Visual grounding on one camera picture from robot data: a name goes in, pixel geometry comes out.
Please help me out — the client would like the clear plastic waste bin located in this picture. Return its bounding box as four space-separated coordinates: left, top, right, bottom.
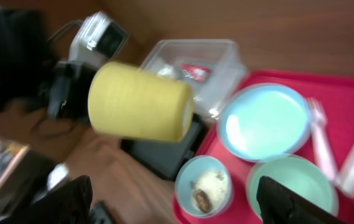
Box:
141 39 246 121

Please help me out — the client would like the light blue plate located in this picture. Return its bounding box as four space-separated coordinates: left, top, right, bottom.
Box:
217 83 312 162

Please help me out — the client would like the red snack wrapper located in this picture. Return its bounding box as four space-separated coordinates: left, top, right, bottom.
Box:
181 63 212 83

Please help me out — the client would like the light blue bowl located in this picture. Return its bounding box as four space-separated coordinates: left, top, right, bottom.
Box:
175 156 234 219

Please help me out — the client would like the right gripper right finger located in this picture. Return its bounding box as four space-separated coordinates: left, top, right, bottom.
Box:
256 176 344 224

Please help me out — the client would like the mint green bowl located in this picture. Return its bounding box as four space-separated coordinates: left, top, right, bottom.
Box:
246 155 339 217

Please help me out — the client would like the crumpled white tissue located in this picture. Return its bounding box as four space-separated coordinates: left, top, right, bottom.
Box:
157 65 179 80

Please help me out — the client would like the black waste tray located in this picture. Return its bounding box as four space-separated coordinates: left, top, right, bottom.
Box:
121 114 208 181

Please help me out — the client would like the food scraps and rice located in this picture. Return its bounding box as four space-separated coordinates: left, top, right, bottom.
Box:
190 170 228 214

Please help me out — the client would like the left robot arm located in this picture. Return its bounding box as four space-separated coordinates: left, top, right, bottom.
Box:
0 8 95 121

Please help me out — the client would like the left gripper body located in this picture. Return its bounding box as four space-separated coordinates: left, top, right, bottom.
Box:
47 61 96 121

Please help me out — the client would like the yellow plastic cup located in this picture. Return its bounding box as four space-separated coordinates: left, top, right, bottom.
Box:
87 62 194 142

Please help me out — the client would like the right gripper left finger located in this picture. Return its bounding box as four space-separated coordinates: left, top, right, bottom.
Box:
0 175 93 224

